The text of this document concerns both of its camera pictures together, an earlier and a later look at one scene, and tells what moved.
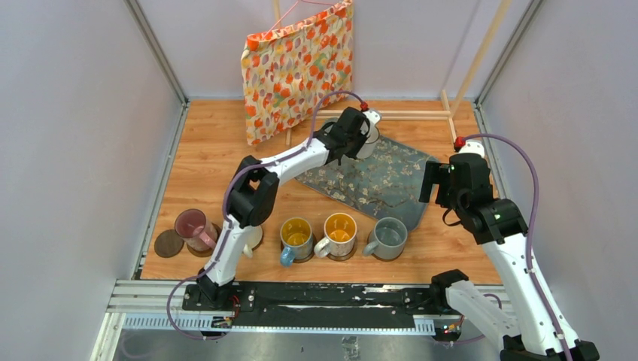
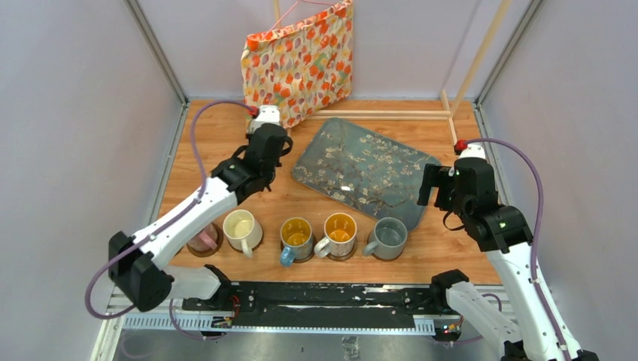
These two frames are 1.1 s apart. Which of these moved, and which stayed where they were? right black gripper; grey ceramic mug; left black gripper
Moved: left black gripper
Stayed: right black gripper; grey ceramic mug
